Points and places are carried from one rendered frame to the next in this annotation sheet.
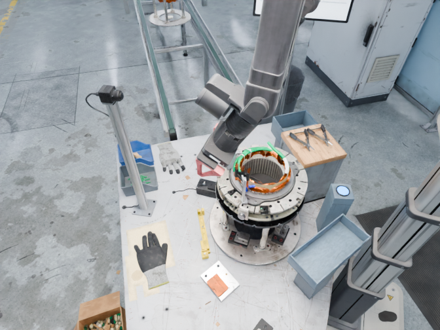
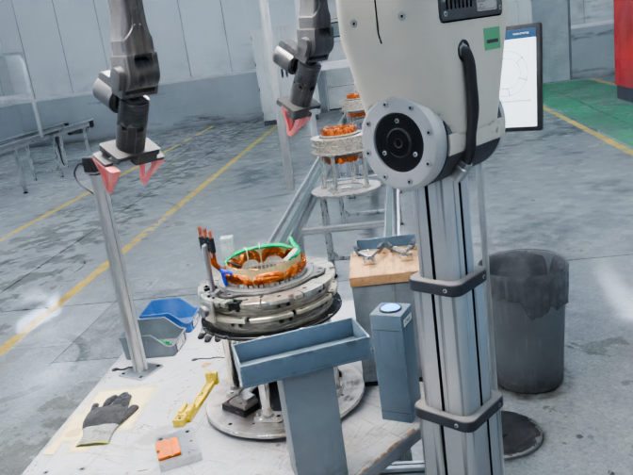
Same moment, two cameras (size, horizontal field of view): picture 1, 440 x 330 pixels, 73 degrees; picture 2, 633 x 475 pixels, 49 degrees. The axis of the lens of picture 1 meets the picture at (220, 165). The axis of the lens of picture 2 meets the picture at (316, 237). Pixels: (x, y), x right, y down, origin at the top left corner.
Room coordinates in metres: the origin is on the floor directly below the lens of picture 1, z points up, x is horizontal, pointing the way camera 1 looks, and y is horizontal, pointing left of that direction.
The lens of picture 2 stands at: (-0.65, -0.88, 1.60)
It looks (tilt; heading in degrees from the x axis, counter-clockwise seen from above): 16 degrees down; 24
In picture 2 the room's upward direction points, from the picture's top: 8 degrees counter-clockwise
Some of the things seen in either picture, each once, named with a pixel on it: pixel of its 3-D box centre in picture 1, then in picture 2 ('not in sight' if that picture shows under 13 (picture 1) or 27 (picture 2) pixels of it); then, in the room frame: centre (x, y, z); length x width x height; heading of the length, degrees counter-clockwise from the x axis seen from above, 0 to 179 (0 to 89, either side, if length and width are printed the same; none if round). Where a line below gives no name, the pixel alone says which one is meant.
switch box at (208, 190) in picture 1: (207, 187); not in sight; (0.87, 0.06, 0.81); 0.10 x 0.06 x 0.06; 73
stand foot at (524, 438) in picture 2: not in sight; (497, 434); (1.82, -0.46, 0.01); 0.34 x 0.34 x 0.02
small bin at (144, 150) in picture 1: (135, 154); (170, 316); (1.08, 0.43, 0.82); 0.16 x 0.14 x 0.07; 107
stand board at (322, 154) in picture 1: (312, 145); (388, 265); (0.90, -0.38, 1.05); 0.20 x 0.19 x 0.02; 18
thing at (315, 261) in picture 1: (319, 266); (309, 407); (0.44, -0.34, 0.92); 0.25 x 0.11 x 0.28; 126
